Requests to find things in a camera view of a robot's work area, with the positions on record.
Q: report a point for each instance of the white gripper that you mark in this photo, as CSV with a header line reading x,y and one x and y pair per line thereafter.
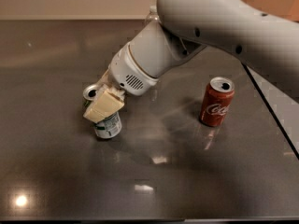
x,y
128,69

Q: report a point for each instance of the white green 7up can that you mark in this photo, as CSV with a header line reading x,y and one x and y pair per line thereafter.
x,y
108,127

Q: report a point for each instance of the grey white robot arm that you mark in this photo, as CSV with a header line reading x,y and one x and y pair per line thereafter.
x,y
266,43

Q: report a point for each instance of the red Coca-Cola can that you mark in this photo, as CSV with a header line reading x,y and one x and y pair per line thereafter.
x,y
219,94

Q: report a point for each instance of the clear plastic water bottle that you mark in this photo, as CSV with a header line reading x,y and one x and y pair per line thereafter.
x,y
152,16

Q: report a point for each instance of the grey side table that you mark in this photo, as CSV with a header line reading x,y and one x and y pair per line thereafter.
x,y
284,109

